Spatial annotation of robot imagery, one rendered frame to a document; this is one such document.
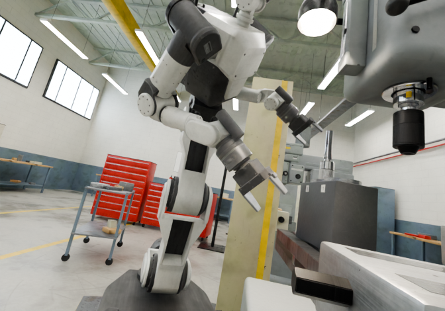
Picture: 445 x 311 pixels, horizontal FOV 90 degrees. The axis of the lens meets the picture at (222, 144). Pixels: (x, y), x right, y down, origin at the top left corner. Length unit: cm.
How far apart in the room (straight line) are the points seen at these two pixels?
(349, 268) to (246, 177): 45
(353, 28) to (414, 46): 14
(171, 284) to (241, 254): 123
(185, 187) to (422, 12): 78
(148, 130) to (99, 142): 231
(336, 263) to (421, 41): 38
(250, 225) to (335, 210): 156
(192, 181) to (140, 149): 971
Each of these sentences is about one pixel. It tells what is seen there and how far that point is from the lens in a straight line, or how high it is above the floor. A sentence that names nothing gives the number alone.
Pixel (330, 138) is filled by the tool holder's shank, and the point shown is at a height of 130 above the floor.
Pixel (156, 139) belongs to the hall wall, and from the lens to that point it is 1038.
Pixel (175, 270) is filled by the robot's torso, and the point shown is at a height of 72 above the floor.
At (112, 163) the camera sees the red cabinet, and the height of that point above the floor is 126.
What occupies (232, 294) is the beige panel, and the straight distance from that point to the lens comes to 230.
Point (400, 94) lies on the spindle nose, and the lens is 55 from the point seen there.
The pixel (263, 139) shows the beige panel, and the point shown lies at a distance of 223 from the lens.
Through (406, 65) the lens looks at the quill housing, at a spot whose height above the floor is 131.
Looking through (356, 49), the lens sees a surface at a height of 137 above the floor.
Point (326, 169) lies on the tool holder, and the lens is 82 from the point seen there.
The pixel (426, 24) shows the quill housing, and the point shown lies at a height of 137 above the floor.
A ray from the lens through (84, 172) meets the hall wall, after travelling 1163.
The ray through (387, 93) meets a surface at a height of 130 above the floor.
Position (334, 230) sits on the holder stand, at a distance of 67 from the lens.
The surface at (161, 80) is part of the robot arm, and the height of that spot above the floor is 136.
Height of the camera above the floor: 105
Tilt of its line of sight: 12 degrees up
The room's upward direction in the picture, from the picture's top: 10 degrees clockwise
